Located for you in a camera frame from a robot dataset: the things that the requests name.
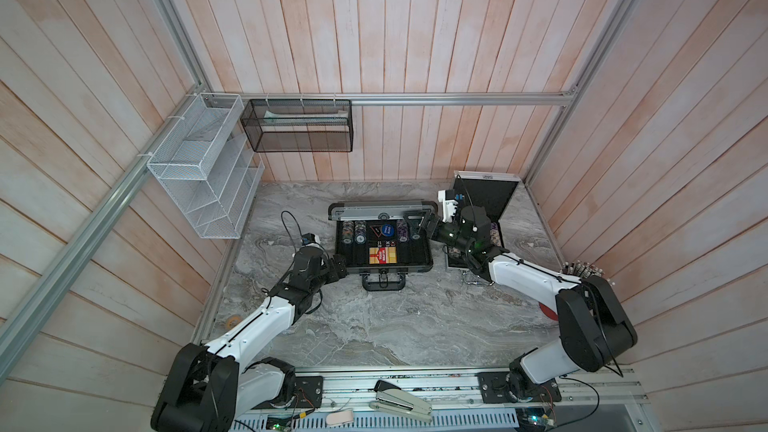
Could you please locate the red pencil cup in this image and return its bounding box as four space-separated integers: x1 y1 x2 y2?
539 303 559 321

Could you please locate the grey stapler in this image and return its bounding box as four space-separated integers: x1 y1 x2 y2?
369 380 432 423

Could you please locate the red yellow card deck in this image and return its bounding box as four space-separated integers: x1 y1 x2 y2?
368 246 398 265

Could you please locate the black red triangular card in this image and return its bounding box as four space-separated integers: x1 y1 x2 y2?
369 225 384 238

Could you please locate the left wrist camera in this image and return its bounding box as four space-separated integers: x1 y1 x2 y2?
301 233 322 249

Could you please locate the dark grey poker case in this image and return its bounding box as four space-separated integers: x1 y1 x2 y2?
328 200 437 292

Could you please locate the silver aluminium poker case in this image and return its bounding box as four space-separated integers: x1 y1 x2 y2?
446 172 520 280

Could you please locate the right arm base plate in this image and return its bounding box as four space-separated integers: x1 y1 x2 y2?
477 371 562 404

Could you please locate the multicolour chip stack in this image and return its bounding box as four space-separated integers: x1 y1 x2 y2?
396 219 410 243
409 221 421 241
341 221 355 245
354 220 367 245

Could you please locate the white wire mesh shelf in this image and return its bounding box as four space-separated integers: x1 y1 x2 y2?
148 93 264 240

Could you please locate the tape roll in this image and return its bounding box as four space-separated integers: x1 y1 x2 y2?
225 315 243 331

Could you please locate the blue round dealer button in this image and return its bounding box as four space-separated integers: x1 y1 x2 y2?
381 223 396 237

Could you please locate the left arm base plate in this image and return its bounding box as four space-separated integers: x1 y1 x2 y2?
258 375 324 410

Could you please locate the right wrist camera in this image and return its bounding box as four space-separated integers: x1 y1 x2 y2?
438 189 459 223

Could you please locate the right poker chip stack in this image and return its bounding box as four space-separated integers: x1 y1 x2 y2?
490 222 504 248

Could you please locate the black mesh basket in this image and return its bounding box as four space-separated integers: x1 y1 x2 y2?
240 98 354 153

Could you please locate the pink eraser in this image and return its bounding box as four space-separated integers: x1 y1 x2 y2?
325 410 355 427

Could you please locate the bundle of pencils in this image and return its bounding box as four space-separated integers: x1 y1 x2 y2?
560 260 605 284

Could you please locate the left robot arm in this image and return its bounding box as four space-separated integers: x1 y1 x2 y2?
150 243 348 431

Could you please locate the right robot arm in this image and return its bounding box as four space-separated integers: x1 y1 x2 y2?
418 206 638 396

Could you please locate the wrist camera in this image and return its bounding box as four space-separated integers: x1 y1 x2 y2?
438 189 459 223
301 233 322 249

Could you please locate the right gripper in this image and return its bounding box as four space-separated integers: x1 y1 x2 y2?
405 214 475 258

